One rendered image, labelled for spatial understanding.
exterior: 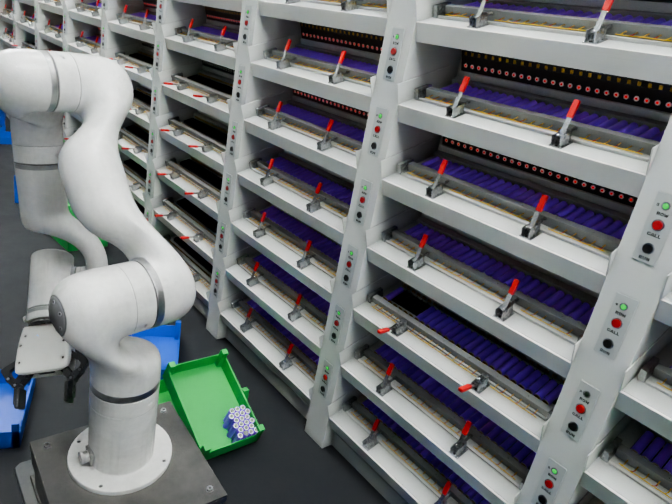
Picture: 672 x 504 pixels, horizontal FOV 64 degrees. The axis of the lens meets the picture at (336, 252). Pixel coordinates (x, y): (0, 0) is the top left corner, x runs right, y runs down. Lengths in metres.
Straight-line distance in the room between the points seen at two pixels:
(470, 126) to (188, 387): 1.16
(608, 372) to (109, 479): 0.94
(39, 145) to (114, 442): 0.57
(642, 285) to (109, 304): 0.89
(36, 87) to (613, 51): 0.97
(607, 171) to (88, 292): 0.90
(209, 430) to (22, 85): 1.14
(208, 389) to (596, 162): 1.31
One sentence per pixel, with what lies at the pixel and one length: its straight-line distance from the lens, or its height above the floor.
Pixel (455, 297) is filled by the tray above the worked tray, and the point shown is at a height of 0.70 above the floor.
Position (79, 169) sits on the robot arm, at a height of 0.93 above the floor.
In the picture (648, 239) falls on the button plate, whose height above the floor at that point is 0.98.
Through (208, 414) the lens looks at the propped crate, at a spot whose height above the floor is 0.06.
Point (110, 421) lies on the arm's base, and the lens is 1.07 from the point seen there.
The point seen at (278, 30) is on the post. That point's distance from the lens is 1.99.
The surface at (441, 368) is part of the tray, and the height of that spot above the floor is 0.51.
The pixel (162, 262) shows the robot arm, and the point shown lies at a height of 0.80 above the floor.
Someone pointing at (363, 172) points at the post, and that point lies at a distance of 1.47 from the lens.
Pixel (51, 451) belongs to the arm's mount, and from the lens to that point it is 1.23.
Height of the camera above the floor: 1.19
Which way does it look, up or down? 21 degrees down
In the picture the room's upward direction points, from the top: 11 degrees clockwise
